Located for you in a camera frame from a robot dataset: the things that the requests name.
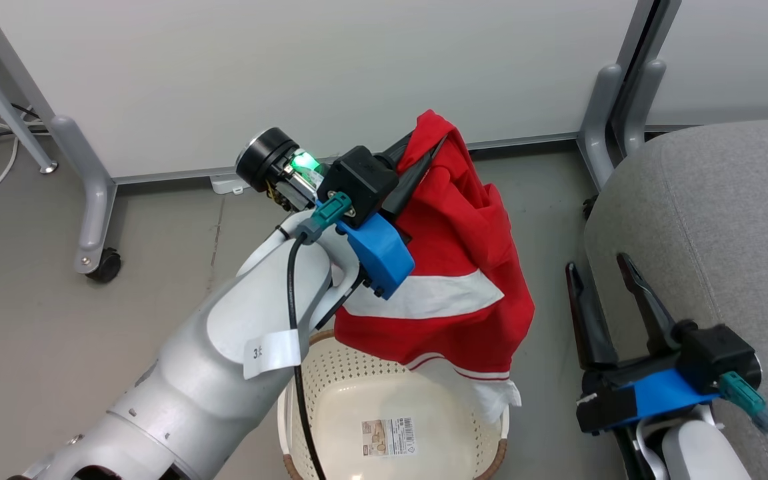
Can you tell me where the black cable teal plug left arm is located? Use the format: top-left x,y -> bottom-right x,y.
287,191 -> 353,480

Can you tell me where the thin grey slanted table leg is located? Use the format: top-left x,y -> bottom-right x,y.
0,32 -> 59,175

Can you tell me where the grey partition upright post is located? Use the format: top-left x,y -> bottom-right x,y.
613,0 -> 683,137

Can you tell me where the red garment with white stripe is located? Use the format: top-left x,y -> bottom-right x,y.
333,109 -> 536,425

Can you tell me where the grey partition foot with caster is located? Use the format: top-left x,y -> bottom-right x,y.
50,115 -> 123,284

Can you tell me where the black caster wheel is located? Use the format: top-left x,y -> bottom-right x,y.
87,247 -> 123,284

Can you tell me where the black cable teal plug right arm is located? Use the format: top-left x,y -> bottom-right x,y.
717,371 -> 768,480

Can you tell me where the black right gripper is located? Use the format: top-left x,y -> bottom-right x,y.
565,253 -> 681,435

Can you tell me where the white wall bracket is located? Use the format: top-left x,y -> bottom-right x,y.
210,173 -> 252,196

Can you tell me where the printed label sticker in basket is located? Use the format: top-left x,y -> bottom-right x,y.
360,417 -> 417,458

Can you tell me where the grey fabric sofa seat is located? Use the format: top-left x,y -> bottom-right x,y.
583,118 -> 768,480

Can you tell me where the cream plastic laundry basket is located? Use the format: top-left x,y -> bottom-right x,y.
277,329 -> 511,480

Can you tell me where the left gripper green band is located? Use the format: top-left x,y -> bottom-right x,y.
235,127 -> 449,218

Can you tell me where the black cable teal plug arm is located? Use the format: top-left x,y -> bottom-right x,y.
717,371 -> 768,480
287,191 -> 353,480

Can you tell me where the grey curved partition foot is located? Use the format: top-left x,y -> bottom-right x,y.
577,63 -> 625,191
624,59 -> 667,158

